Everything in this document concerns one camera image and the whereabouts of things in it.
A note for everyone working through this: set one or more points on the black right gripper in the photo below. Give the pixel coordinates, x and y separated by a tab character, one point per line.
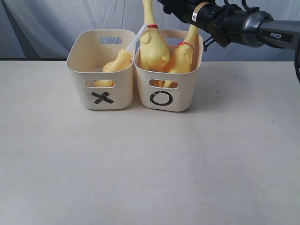
182	9

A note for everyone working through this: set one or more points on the yellow rubber chicken beak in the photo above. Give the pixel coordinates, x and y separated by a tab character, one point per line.
182	56

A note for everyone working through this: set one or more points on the blue-grey backdrop curtain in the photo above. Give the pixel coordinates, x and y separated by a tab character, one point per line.
43	29

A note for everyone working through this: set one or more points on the cream bin marked O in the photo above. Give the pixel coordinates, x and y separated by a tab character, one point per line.
169	99

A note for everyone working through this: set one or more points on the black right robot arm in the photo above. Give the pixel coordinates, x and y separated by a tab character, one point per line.
230	23

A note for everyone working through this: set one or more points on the headless yellow rubber chicken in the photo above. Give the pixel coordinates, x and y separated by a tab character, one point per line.
109	67

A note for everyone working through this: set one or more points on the cream bin marked X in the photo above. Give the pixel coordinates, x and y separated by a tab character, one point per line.
98	90

